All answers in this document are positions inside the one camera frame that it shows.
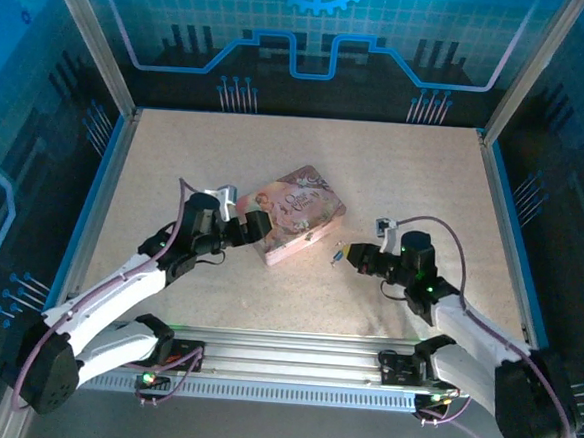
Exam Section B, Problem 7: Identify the slotted grey cable duct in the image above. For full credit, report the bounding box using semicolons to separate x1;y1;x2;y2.
77;369;419;414

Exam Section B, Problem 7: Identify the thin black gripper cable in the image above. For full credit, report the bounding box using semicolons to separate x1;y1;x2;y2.
194;248;230;270
378;278;410;302

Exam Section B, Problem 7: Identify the pink illustrated tin box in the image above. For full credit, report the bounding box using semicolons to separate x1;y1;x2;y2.
232;159;351;273

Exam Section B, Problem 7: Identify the small controller board with lights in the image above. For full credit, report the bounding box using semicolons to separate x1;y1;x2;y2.
410;390;454;422
133;371;172;397

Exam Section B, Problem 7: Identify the aluminium frame post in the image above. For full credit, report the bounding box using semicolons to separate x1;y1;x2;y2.
34;0;151;122
480;0;584;150

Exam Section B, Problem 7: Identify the aluminium table side rail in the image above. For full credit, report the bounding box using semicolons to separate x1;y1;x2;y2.
47;102;143;314
462;129;569;362

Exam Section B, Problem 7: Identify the grey metal front panel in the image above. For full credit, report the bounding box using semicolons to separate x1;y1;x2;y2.
0;381;584;438

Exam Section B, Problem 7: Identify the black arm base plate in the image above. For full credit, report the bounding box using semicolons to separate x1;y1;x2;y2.
166;338;207;374
376;348;429;390

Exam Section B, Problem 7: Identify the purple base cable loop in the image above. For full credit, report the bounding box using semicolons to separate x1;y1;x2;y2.
416;387;474;429
118;342;207;410

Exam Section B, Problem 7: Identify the small brass padlock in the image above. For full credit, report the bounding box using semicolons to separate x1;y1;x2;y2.
329;237;349;270

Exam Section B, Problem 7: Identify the aluminium front rail beam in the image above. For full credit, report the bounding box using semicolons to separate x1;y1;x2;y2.
105;318;465;398

